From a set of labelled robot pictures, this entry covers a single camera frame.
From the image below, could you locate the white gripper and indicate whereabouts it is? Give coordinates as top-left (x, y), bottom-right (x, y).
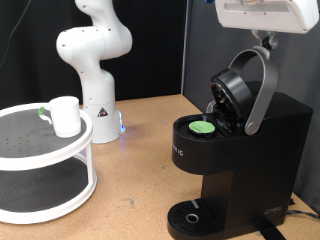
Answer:
top-left (214, 0), bottom-right (320, 51)

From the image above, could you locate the green-lid coffee pod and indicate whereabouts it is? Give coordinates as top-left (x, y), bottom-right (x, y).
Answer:
top-left (187, 120), bottom-right (216, 135)

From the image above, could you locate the black Keurig coffee machine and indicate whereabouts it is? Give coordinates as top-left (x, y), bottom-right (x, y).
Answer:
top-left (167, 45), bottom-right (314, 240)

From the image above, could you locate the white mug green-taped handle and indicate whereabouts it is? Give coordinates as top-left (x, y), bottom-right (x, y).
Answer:
top-left (38, 95), bottom-right (82, 139)

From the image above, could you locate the black tape strip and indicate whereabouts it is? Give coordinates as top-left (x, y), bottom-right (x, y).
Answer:
top-left (256, 221), bottom-right (285, 240)

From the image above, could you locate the white two-tier turntable shelf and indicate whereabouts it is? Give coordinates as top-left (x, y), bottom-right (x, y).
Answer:
top-left (0, 102), bottom-right (98, 225)

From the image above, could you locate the black machine power cord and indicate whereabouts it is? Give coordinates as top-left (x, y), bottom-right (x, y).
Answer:
top-left (286, 209), bottom-right (320, 221)

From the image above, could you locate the thin black hanging cable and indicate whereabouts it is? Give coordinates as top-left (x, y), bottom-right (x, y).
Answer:
top-left (0, 0), bottom-right (33, 68)

